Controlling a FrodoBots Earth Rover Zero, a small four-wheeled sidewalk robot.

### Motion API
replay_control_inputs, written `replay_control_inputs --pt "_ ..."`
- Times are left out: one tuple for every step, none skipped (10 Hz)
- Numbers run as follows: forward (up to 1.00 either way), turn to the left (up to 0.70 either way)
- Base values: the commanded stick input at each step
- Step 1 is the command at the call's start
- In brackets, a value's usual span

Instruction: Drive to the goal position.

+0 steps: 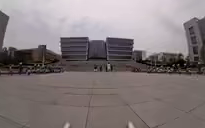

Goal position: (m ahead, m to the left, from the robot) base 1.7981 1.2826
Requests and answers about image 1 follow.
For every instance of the group of people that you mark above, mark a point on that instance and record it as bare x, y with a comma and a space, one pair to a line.
97, 68

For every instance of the person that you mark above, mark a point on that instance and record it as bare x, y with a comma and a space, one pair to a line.
108, 67

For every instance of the wide grey stairs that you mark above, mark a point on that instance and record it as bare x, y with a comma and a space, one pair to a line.
76, 65

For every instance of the large grey striped building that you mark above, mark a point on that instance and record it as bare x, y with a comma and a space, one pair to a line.
74, 48

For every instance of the grey paved plaza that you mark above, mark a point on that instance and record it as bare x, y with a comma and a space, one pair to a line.
96, 100

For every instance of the distant grey building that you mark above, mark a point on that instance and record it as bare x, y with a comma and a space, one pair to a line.
139, 55

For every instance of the row of parked bicycles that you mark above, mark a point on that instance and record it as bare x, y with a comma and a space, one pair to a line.
40, 69
163, 69

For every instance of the distant low pale building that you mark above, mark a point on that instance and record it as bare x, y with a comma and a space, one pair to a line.
165, 57

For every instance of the robot's own part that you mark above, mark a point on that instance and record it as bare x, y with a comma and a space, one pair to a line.
131, 125
66, 125

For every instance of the low dark building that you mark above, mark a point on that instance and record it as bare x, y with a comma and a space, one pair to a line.
31, 55

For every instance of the white multi-storey building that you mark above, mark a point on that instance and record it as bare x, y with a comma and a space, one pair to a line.
198, 36

